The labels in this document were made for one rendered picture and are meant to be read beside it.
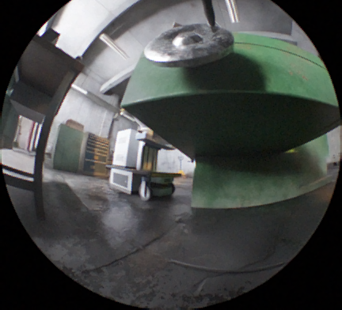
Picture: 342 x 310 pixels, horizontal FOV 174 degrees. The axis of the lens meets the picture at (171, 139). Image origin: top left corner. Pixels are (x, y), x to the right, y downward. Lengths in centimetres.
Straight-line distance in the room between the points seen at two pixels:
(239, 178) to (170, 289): 96
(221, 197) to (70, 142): 268
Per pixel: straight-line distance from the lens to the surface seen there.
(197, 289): 41
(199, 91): 24
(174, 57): 20
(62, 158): 261
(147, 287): 41
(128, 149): 148
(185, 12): 532
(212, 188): 106
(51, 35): 106
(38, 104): 112
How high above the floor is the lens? 35
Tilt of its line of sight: 16 degrees up
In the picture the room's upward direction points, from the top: 4 degrees clockwise
